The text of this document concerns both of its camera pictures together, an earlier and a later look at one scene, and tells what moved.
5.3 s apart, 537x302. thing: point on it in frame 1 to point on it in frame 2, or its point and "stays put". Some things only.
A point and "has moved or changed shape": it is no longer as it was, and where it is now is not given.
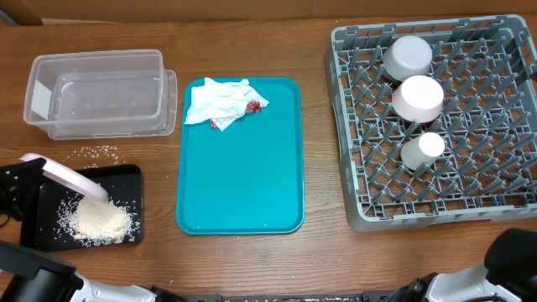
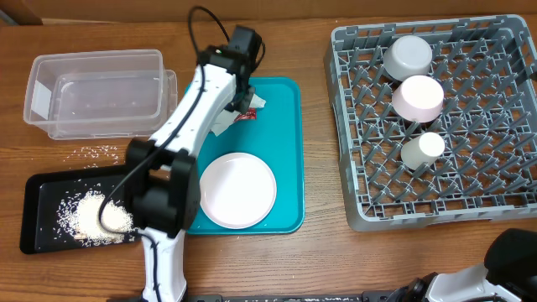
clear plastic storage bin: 101,94 stays put
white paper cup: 421,152 stays put
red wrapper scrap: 252,106 has moved or changed shape
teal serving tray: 240,156 stays put
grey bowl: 408,56 stays put
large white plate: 57,174 to 237,190
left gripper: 17,190 to 244,101
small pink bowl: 419,99 stays put
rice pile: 96,222 stays put
